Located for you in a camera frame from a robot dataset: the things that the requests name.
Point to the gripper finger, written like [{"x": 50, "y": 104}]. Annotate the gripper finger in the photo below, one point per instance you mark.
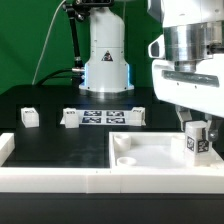
[
  {"x": 184, "y": 116},
  {"x": 212, "y": 127}
]

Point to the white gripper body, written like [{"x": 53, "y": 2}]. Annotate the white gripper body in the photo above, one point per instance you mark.
[{"x": 206, "y": 94}]

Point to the white square tabletop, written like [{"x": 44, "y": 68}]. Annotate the white square tabletop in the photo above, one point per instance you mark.
[{"x": 154, "y": 150}]

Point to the marker tag sheet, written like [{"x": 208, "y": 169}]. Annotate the marker tag sheet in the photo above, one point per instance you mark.
[{"x": 103, "y": 117}]

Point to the white U-shaped fence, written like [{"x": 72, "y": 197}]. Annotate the white U-shaped fence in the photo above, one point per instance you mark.
[{"x": 107, "y": 180}]

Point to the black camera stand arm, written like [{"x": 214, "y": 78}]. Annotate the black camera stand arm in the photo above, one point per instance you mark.
[{"x": 78, "y": 11}]

